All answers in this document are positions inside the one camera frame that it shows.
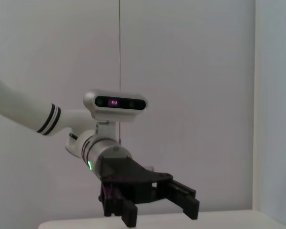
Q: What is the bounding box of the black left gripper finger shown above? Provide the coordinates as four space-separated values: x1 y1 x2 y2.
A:
120 198 138 228
166 180 200 221

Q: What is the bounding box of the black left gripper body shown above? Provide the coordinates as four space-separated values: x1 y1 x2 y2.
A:
92 156 174 217

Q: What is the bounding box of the silver left camera mount bracket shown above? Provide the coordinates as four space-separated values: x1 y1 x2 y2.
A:
94 120 122 144

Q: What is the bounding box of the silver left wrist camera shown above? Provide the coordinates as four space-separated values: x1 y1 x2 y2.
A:
82 89 149 123

